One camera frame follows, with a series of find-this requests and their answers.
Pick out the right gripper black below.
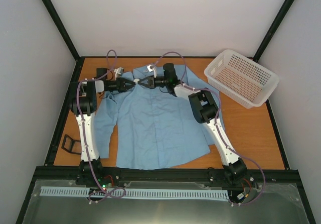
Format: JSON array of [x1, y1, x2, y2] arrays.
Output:
[[137, 76, 169, 89]]

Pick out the round pink brooch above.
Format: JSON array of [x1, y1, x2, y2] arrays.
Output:
[[133, 78, 140, 84]]

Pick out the light blue button shirt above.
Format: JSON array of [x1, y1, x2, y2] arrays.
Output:
[[93, 63, 221, 170]]

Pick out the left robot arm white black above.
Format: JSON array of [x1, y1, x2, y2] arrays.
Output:
[[69, 67, 135, 185]]

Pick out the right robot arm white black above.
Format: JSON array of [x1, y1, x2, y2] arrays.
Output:
[[137, 63, 247, 185]]

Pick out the open black brooch box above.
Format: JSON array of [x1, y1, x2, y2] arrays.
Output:
[[61, 134, 82, 155]]

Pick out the left red green controller board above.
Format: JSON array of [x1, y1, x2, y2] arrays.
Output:
[[98, 175, 114, 190]]

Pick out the white perforated plastic basket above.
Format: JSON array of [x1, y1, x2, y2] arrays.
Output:
[[204, 49, 279, 109]]

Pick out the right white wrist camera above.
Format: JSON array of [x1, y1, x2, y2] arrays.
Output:
[[147, 64, 157, 78]]

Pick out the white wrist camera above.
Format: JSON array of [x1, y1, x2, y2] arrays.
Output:
[[147, 64, 157, 78], [114, 67, 124, 79]]

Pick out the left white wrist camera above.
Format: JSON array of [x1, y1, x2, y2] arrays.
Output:
[[114, 67, 124, 79]]

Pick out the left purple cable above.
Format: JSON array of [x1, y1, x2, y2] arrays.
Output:
[[76, 49, 126, 204]]

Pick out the purple cable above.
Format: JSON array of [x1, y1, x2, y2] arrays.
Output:
[[76, 49, 126, 204], [152, 52, 266, 206]]

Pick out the left black frame post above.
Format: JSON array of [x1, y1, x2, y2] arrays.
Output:
[[41, 0, 80, 61]]

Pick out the black frame post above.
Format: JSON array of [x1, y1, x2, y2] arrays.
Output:
[[253, 0, 295, 63], [41, 0, 80, 61]]

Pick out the light blue slotted cable duct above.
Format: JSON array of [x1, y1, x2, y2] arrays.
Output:
[[39, 186, 229, 201]]

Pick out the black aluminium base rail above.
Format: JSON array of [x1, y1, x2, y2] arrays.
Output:
[[32, 166, 303, 189]]

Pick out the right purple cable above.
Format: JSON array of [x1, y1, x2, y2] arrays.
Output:
[[152, 52, 266, 206]]

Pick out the right controller board with wires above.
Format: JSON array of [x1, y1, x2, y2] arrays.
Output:
[[229, 178, 252, 205]]

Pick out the right black frame post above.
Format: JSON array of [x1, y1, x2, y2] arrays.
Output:
[[253, 0, 295, 63]]

